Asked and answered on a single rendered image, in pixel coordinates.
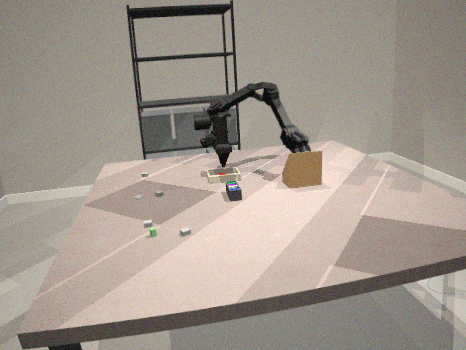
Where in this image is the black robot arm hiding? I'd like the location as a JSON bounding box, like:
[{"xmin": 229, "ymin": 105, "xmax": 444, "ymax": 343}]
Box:
[{"xmin": 194, "ymin": 82, "xmax": 311, "ymax": 153}]

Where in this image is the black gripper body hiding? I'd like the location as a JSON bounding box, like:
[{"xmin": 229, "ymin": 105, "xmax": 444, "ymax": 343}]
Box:
[{"xmin": 212, "ymin": 128, "xmax": 232, "ymax": 154}]

